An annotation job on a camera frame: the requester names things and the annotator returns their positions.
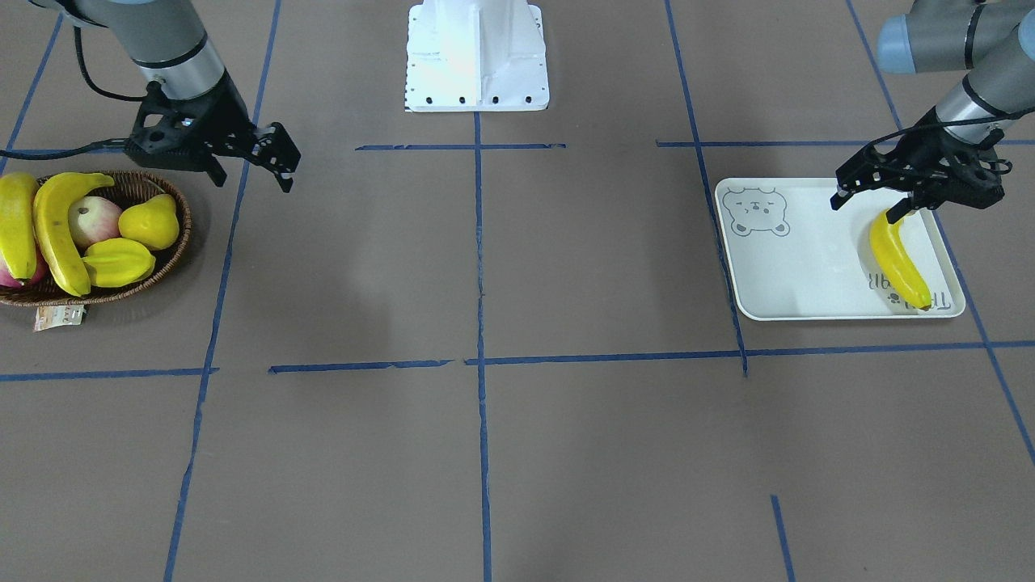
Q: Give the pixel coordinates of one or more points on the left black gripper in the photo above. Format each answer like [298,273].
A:
[936,153]

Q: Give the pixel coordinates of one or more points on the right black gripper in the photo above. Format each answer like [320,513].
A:
[223,115]

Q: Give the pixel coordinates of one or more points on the yellow banana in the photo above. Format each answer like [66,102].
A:
[18,239]
[887,247]
[53,233]

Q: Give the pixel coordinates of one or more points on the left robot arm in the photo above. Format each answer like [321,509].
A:
[990,42]

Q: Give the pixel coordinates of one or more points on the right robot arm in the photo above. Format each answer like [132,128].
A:
[165,39]

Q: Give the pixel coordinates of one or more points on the brown wicker basket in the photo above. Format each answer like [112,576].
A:
[130,187]

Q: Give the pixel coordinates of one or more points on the basket paper tag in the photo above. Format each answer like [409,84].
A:
[51,317]

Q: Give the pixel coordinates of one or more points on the yellow pear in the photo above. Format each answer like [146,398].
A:
[153,223]

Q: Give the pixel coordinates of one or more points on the white bear tray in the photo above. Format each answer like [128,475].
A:
[792,257]

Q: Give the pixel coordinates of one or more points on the pale peach apple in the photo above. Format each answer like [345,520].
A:
[93,219]

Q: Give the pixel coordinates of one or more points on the yellow starfruit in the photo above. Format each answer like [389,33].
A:
[118,262]

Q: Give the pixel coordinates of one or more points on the red pink apple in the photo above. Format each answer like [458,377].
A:
[8,281]

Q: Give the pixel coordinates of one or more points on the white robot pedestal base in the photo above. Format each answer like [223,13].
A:
[476,56]

